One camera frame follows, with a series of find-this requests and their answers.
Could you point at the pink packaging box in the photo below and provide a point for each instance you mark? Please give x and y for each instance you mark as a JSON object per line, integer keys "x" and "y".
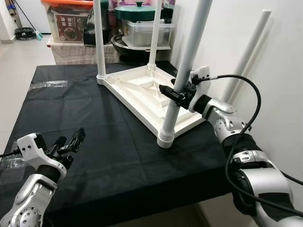
{"x": 168, "y": 4}

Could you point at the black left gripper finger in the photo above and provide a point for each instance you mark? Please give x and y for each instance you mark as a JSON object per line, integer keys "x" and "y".
{"x": 77, "y": 137}
{"x": 59, "y": 142}

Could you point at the patterned cloth covered stand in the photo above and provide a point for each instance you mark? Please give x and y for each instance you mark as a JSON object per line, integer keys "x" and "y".
{"x": 75, "y": 53}

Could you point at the black tablecloth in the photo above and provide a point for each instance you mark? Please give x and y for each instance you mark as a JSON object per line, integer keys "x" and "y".
{"x": 94, "y": 156}

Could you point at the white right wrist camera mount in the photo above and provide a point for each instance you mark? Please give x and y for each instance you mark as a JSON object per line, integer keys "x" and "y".
{"x": 201, "y": 78}

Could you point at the clear plastic container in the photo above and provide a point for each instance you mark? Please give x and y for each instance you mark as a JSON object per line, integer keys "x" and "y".
{"x": 142, "y": 34}

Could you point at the green pot lid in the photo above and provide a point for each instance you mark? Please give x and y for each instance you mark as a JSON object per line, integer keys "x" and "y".
{"x": 137, "y": 13}

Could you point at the orange-lid storage box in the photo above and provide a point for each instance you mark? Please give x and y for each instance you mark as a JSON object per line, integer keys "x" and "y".
{"x": 68, "y": 23}

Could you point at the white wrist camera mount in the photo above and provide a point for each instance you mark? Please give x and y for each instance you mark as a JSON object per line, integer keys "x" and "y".
{"x": 33, "y": 146}
{"x": 201, "y": 78}

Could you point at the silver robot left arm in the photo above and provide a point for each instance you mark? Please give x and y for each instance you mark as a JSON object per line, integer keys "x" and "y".
{"x": 28, "y": 203}

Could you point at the crumpled clear plastic wrap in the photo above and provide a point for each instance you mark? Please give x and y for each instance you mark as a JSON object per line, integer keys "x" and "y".
{"x": 12, "y": 163}

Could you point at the teal head broom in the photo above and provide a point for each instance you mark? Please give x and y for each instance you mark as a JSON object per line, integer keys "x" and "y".
{"x": 39, "y": 36}

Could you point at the flat clear plastic wrap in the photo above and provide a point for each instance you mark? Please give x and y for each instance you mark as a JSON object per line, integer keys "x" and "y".
{"x": 47, "y": 84}

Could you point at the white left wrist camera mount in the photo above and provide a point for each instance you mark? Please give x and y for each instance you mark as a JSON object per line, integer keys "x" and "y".
{"x": 33, "y": 146}

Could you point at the black wok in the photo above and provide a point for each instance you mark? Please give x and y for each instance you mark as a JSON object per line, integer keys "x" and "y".
{"x": 128, "y": 51}

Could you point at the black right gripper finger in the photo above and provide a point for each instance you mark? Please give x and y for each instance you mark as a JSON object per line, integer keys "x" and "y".
{"x": 169, "y": 92}
{"x": 175, "y": 81}

